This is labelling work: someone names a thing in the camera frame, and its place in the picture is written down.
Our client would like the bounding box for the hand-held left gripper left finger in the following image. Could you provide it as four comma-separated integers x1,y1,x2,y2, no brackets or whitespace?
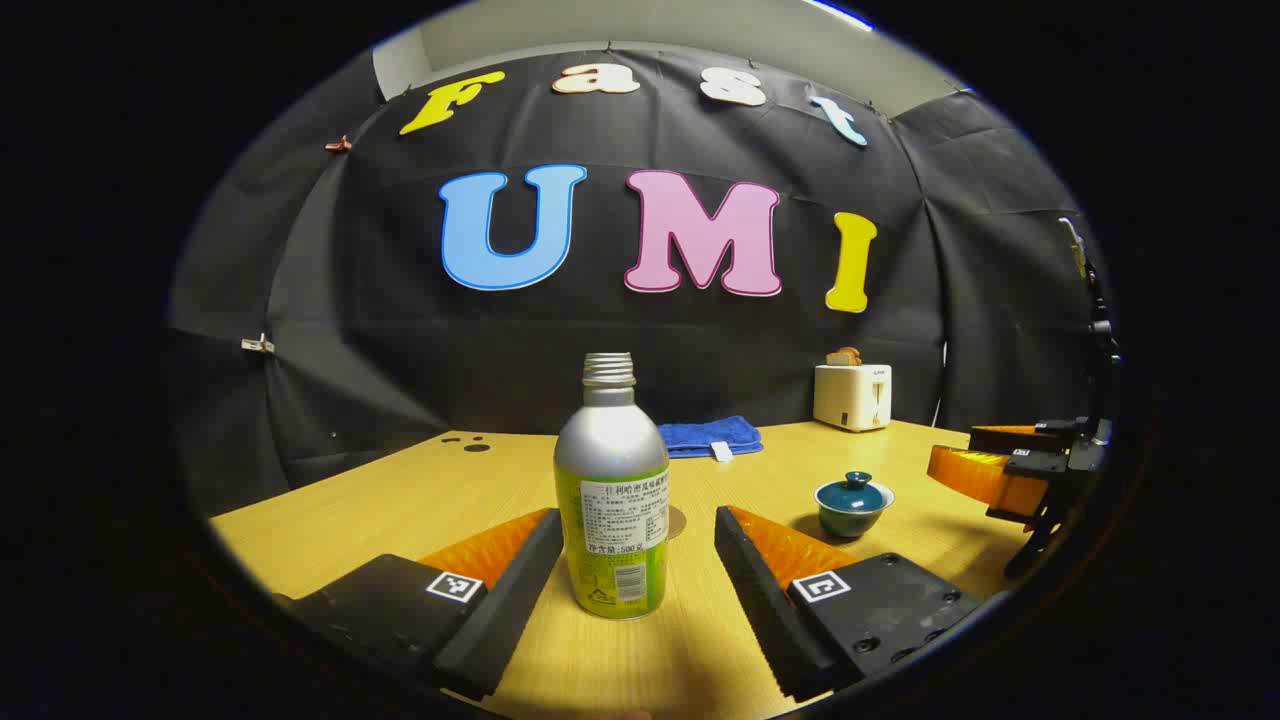
275,507,566,701

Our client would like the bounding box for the black backdrop cloth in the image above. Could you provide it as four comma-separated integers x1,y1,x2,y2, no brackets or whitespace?
165,40,1111,521

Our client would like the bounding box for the blue towel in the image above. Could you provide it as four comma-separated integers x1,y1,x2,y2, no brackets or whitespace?
657,416,764,461

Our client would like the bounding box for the silver green water bottle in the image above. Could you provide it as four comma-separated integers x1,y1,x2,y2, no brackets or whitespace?
553,352,672,621

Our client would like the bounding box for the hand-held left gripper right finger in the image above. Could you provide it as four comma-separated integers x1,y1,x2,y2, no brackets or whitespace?
713,505,986,701

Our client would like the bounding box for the white toaster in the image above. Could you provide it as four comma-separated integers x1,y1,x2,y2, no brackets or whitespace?
812,363,893,433

